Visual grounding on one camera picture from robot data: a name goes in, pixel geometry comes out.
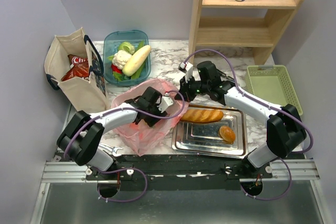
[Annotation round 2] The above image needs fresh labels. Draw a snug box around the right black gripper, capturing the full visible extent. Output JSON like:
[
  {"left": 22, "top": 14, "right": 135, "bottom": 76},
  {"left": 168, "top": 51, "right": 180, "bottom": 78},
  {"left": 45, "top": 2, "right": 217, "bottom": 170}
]
[{"left": 175, "top": 74, "right": 211, "bottom": 103}]

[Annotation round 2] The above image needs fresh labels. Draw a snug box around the green leafy herb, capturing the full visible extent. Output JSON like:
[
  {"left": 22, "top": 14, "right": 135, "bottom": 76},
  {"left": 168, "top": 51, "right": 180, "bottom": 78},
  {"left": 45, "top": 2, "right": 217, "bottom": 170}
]
[{"left": 112, "top": 71, "right": 131, "bottom": 81}]

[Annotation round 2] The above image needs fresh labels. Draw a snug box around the pink plastic grocery bag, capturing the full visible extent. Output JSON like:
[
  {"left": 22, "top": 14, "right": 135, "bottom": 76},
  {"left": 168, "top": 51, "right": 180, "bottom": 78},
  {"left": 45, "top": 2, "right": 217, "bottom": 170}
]
[{"left": 111, "top": 78, "right": 188, "bottom": 156}]

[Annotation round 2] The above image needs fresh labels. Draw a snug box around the white eggplant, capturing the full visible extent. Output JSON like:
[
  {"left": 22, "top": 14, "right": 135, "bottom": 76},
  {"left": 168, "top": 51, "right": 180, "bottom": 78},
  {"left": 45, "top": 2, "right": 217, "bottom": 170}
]
[{"left": 122, "top": 45, "right": 151, "bottom": 77}]

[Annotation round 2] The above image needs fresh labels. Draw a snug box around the white cauliflower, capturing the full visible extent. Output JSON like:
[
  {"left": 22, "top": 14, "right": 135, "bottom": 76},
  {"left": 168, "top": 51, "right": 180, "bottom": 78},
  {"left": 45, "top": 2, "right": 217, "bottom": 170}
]
[{"left": 112, "top": 50, "right": 132, "bottom": 70}]

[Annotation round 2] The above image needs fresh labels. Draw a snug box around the beige canvas tote bag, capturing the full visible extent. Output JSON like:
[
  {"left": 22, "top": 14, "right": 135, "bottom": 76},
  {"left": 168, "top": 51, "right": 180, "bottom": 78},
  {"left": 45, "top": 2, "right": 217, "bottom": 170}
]
[{"left": 44, "top": 28, "right": 110, "bottom": 113}]

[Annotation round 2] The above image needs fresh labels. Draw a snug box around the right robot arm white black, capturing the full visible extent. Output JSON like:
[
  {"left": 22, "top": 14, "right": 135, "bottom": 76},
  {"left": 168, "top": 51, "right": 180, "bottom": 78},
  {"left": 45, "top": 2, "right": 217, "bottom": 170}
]
[{"left": 179, "top": 61, "right": 307, "bottom": 178}]

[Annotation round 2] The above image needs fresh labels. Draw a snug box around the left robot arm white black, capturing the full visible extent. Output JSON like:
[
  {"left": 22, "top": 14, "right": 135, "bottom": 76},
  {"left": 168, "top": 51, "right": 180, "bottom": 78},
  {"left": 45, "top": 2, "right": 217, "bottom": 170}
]
[{"left": 57, "top": 87, "right": 174, "bottom": 179}]

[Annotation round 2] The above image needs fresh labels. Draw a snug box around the black tool on box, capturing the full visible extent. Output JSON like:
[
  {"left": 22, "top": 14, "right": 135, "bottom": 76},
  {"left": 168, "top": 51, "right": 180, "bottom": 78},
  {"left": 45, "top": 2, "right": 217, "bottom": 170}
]
[{"left": 217, "top": 69, "right": 235, "bottom": 82}]

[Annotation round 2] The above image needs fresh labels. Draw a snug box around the long baguette bread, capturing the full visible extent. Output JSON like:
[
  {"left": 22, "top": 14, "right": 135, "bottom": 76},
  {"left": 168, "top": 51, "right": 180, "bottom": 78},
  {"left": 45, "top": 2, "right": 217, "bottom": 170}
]
[{"left": 180, "top": 109, "right": 224, "bottom": 123}]

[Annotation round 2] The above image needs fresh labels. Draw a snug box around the red pepper in container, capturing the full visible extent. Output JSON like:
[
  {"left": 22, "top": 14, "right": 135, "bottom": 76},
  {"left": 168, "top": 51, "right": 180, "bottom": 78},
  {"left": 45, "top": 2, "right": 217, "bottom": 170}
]
[{"left": 111, "top": 64, "right": 122, "bottom": 74}]

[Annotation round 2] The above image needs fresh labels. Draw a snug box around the round bread bun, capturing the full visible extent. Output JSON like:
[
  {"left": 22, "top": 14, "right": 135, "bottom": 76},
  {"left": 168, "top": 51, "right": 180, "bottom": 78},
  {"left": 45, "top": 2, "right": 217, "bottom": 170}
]
[{"left": 219, "top": 126, "right": 236, "bottom": 144}]

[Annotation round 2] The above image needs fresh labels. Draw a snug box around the silver metal tray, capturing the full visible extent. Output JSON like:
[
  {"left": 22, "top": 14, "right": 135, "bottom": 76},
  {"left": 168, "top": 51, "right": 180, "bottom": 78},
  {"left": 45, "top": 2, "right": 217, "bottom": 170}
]
[{"left": 172, "top": 104, "right": 248, "bottom": 159}]

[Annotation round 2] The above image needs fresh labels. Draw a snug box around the green plastic basket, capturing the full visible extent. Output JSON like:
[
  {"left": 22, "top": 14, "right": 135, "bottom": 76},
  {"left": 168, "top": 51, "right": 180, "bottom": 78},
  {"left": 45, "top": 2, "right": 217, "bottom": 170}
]
[{"left": 245, "top": 65, "right": 303, "bottom": 116}]

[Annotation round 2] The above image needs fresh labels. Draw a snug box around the green leaf vegetable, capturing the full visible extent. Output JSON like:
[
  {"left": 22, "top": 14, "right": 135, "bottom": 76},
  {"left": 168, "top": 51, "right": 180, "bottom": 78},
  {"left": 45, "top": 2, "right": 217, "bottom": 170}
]
[{"left": 130, "top": 41, "right": 146, "bottom": 79}]

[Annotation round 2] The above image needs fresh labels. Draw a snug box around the green cabbage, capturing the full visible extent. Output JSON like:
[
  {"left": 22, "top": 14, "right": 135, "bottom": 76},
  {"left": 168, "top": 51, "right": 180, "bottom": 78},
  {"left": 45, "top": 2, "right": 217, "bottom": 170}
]
[{"left": 118, "top": 41, "right": 135, "bottom": 55}]

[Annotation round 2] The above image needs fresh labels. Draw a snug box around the silver wrench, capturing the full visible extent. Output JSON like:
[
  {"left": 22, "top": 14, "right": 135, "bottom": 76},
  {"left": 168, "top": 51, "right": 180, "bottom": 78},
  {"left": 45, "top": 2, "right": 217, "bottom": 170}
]
[{"left": 99, "top": 143, "right": 123, "bottom": 157}]

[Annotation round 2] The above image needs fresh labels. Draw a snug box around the red chips bag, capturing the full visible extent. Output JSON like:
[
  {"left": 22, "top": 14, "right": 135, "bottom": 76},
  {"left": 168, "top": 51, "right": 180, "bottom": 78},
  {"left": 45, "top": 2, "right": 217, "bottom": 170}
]
[{"left": 61, "top": 55, "right": 89, "bottom": 81}]

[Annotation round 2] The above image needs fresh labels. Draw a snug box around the wooden shelf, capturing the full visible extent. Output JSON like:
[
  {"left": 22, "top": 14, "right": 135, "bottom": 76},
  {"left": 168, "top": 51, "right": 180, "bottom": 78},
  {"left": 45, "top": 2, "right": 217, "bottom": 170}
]
[{"left": 188, "top": 0, "right": 304, "bottom": 65}]

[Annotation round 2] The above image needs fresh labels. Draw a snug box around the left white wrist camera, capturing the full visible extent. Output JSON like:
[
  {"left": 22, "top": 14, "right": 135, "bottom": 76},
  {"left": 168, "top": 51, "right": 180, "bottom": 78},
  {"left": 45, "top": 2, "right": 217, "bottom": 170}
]
[{"left": 157, "top": 93, "right": 174, "bottom": 113}]

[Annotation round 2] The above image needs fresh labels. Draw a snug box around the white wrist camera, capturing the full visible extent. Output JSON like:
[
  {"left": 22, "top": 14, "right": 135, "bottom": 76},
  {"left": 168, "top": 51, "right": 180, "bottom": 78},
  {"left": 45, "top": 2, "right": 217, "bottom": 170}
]
[
  {"left": 157, "top": 93, "right": 174, "bottom": 113},
  {"left": 178, "top": 62, "right": 194, "bottom": 86}
]

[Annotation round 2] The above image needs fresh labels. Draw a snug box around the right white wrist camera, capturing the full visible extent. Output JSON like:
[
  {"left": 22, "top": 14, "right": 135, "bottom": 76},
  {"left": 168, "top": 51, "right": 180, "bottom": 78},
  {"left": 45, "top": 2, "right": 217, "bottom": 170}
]
[{"left": 178, "top": 62, "right": 194, "bottom": 86}]

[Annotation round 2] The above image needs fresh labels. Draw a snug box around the black mounting base rail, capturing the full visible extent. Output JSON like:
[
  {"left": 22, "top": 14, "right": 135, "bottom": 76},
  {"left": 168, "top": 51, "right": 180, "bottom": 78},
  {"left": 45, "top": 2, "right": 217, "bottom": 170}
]
[{"left": 86, "top": 155, "right": 272, "bottom": 191}]

